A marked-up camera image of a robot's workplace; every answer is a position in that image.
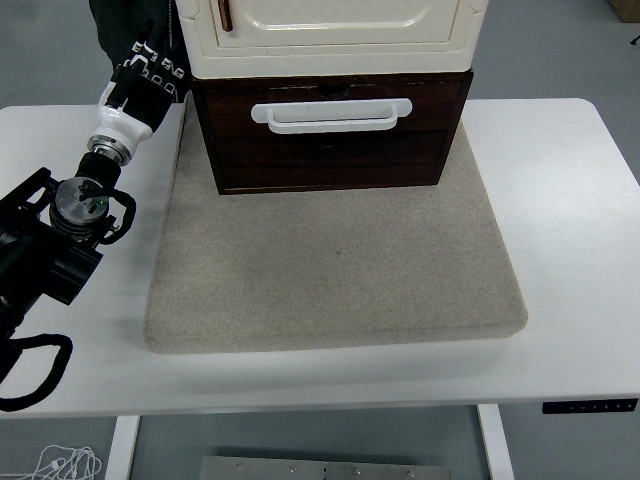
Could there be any dark wooden drawer chest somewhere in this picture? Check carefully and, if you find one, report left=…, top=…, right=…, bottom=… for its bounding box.
left=191, top=68, right=475, bottom=196

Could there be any beige fabric mat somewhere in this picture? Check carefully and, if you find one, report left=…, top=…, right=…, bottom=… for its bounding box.
left=143, top=94, right=530, bottom=355

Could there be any white drawer handle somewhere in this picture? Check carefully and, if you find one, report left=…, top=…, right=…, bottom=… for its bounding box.
left=250, top=97, right=414, bottom=135

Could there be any white table leg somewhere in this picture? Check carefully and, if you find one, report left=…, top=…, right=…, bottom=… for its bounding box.
left=103, top=414, right=142, bottom=480
left=476, top=403, right=516, bottom=480

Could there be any cardboard box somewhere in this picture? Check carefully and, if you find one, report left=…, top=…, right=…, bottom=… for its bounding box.
left=606, top=0, right=640, bottom=24

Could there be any cream plastic cabinet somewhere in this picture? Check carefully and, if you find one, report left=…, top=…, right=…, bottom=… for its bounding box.
left=177, top=0, right=489, bottom=80

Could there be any white cable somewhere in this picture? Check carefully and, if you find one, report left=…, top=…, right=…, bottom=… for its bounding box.
left=0, top=444, right=104, bottom=480

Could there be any plain dark wooden drawer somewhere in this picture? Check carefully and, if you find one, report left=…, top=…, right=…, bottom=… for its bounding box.
left=212, top=130, right=450, bottom=194

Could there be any white and black hand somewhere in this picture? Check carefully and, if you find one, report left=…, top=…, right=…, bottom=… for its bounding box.
left=92, top=19, right=190, bottom=154

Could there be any grey metal plate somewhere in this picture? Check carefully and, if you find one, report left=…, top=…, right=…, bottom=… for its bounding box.
left=198, top=455, right=453, bottom=480

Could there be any brown cabinet door handle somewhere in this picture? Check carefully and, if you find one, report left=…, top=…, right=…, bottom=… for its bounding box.
left=215, top=0, right=235, bottom=34

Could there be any dark wooden drawer with notch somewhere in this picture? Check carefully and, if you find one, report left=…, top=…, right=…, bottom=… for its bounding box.
left=203, top=82, right=464, bottom=136

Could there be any black table control panel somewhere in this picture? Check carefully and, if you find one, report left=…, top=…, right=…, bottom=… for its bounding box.
left=542, top=397, right=640, bottom=415

